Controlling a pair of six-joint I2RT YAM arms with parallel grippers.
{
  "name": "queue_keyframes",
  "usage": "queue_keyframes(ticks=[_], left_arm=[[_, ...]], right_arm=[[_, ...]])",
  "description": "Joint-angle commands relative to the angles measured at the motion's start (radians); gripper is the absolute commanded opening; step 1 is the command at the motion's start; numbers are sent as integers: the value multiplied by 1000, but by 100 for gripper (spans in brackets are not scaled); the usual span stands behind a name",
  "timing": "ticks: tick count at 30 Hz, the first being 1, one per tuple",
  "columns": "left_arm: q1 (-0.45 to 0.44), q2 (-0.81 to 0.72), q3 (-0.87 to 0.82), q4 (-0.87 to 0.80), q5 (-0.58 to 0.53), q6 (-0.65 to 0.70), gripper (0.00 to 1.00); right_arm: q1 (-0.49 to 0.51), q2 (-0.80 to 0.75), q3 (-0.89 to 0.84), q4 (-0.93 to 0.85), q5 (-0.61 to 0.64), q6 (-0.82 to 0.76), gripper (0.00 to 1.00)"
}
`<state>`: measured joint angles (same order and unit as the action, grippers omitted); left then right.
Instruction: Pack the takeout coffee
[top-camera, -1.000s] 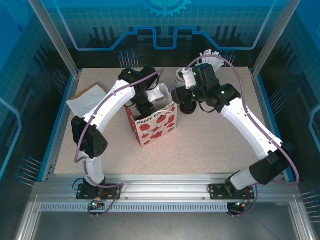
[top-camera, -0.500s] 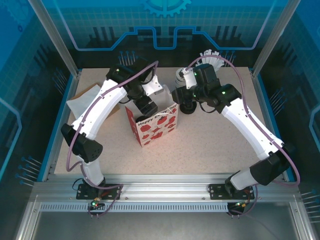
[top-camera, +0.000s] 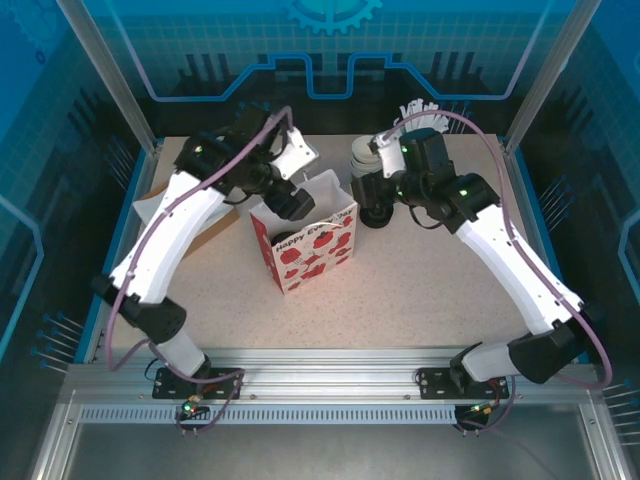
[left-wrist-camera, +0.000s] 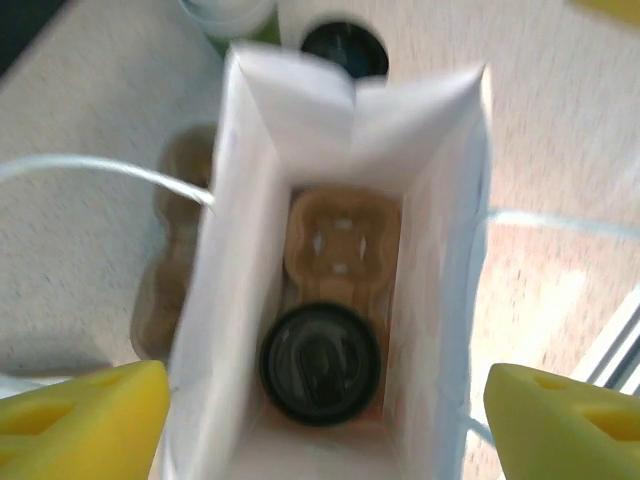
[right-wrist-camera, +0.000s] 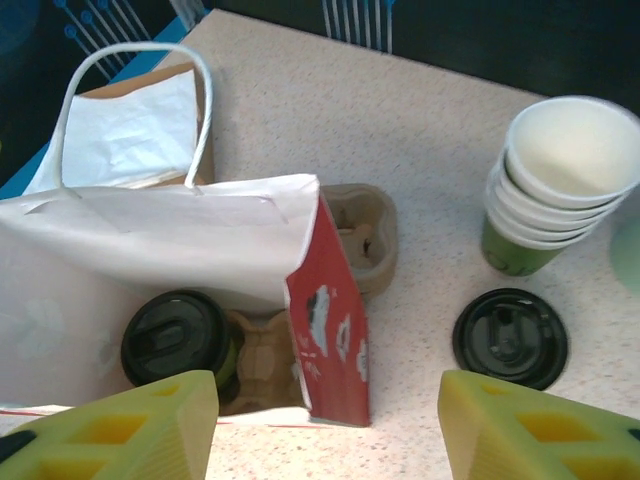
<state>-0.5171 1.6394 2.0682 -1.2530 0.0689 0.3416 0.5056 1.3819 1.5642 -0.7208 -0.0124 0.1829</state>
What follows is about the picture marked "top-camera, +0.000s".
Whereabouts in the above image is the white red-printed paper bag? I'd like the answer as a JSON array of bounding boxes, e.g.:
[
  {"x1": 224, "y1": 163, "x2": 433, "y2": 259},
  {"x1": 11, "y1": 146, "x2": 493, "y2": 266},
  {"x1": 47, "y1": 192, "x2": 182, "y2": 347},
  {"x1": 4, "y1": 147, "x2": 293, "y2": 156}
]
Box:
[{"x1": 248, "y1": 168, "x2": 359, "y2": 297}]

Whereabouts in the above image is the black cup lid stack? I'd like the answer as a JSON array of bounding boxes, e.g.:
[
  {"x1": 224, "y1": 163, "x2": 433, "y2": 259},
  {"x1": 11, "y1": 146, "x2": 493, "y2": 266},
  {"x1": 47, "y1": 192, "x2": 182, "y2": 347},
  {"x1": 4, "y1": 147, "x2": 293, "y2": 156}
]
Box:
[{"x1": 359, "y1": 203, "x2": 394, "y2": 231}]

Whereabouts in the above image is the green paper cup stack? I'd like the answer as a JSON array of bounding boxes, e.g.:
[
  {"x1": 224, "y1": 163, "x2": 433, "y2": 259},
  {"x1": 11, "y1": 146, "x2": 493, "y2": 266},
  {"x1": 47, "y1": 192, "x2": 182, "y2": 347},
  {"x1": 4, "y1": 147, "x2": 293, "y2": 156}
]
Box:
[{"x1": 349, "y1": 135, "x2": 384, "y2": 179}]

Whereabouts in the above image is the power connector with LED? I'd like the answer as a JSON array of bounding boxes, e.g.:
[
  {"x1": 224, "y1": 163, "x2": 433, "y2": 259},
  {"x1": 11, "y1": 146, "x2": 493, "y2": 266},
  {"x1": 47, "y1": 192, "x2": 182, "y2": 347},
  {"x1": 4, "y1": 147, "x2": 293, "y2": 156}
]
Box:
[
  {"x1": 180, "y1": 397, "x2": 210, "y2": 420},
  {"x1": 466, "y1": 399, "x2": 502, "y2": 420}
]

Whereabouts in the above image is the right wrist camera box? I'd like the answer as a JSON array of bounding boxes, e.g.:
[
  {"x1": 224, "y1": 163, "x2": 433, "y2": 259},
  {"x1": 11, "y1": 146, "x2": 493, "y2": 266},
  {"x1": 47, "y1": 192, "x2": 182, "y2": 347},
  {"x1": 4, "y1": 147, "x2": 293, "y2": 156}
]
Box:
[{"x1": 368, "y1": 129, "x2": 409, "y2": 180}]

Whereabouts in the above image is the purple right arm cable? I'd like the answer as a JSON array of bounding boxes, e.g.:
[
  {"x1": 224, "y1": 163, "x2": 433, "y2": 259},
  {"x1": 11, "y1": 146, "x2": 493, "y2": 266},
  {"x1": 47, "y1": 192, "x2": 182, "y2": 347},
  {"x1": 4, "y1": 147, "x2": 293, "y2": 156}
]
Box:
[{"x1": 384, "y1": 109, "x2": 615, "y2": 437}]

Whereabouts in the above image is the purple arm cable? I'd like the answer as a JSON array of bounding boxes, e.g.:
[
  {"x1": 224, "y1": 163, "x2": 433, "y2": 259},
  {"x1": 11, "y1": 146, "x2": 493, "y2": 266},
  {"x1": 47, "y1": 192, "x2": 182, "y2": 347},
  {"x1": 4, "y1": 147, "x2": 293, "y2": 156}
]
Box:
[
  {"x1": 107, "y1": 105, "x2": 296, "y2": 437},
  {"x1": 384, "y1": 109, "x2": 615, "y2": 437}
]

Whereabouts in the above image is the aluminium frame post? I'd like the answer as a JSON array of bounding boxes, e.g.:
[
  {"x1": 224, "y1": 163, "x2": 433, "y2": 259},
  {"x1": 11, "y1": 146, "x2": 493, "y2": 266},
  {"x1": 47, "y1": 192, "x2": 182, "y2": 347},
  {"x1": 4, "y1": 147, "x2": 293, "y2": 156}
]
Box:
[
  {"x1": 501, "y1": 0, "x2": 605, "y2": 154},
  {"x1": 53, "y1": 0, "x2": 164, "y2": 154}
]

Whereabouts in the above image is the aluminium mounting rail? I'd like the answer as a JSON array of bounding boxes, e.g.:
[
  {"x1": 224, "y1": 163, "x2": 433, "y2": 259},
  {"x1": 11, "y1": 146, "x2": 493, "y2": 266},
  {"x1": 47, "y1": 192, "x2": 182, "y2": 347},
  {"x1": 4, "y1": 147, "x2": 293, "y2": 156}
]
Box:
[{"x1": 64, "y1": 346, "x2": 601, "y2": 409}]

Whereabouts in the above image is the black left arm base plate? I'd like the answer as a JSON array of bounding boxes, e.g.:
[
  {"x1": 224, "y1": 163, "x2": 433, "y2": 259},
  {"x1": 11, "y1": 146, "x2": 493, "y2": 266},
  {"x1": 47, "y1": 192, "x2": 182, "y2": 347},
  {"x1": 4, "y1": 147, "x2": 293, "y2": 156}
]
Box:
[{"x1": 151, "y1": 366, "x2": 245, "y2": 401}]

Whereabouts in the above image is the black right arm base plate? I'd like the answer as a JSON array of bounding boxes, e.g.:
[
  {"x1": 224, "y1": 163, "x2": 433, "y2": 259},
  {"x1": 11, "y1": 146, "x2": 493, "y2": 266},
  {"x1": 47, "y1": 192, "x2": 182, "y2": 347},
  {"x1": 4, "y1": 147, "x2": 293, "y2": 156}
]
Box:
[{"x1": 416, "y1": 366, "x2": 512, "y2": 401}]

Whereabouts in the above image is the slotted grey cable duct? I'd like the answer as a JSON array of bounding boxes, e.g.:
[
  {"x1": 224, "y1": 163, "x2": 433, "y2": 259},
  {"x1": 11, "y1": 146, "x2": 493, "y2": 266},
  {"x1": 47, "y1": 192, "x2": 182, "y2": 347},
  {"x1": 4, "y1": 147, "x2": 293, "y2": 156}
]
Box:
[{"x1": 78, "y1": 405, "x2": 459, "y2": 426}]

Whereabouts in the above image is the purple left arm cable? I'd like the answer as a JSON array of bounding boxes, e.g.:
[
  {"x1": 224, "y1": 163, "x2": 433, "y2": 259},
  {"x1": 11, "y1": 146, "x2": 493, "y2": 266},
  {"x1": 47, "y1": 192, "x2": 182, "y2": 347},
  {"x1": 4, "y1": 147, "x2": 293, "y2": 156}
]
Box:
[{"x1": 107, "y1": 105, "x2": 296, "y2": 437}]

